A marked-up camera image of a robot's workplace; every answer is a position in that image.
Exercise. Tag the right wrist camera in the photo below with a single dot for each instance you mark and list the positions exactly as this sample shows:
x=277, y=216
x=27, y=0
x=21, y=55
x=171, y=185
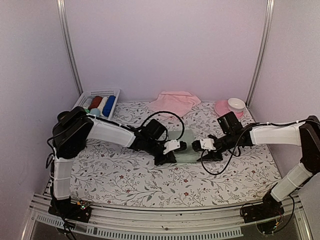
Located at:
x=203, y=144

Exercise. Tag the front aluminium rail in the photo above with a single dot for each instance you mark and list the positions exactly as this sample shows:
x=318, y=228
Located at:
x=108, y=222

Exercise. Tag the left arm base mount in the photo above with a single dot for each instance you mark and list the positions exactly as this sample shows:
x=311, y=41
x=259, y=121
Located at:
x=67, y=210

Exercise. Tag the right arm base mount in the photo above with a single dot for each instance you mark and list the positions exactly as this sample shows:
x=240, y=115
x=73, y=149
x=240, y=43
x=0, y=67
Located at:
x=257, y=212

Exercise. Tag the left aluminium frame post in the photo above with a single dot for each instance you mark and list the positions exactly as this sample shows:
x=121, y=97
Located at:
x=61, y=7

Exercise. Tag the black cylinder cup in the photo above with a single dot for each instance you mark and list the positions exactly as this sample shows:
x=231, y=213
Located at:
x=61, y=115

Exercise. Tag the aluminium frame post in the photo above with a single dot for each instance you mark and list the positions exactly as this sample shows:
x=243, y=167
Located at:
x=61, y=7
x=270, y=4

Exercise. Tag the pink plate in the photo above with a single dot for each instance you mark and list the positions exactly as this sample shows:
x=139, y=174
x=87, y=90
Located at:
x=221, y=108

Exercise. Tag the white plastic basket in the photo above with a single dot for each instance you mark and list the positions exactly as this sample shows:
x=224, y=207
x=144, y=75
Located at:
x=102, y=92

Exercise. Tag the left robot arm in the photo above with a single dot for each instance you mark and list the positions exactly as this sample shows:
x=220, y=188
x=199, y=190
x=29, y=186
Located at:
x=75, y=127

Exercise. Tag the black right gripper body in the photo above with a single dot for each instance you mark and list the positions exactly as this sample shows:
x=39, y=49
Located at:
x=214, y=157

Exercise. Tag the white bowl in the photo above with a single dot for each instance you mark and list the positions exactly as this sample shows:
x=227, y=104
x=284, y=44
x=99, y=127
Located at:
x=236, y=105

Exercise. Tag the pink towel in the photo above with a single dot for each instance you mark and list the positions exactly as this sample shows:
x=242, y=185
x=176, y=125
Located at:
x=177, y=102

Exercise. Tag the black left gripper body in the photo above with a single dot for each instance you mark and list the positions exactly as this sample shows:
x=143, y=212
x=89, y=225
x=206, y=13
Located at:
x=151, y=148

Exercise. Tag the right aluminium frame post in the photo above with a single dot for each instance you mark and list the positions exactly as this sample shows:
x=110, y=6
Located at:
x=270, y=4

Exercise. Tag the red rolled towel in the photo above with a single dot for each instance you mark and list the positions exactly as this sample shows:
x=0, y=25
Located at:
x=95, y=102

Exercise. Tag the white rolled towel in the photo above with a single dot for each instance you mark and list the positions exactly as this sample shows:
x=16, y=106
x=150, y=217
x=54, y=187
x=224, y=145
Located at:
x=101, y=106

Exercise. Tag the grey rolled towel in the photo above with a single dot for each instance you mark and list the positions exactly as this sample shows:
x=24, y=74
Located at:
x=87, y=103

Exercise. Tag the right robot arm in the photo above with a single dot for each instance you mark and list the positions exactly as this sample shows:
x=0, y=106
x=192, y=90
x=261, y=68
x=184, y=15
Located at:
x=304, y=133

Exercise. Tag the light blue rolled towel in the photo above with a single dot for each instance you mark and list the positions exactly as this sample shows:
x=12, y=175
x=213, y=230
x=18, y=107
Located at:
x=95, y=111

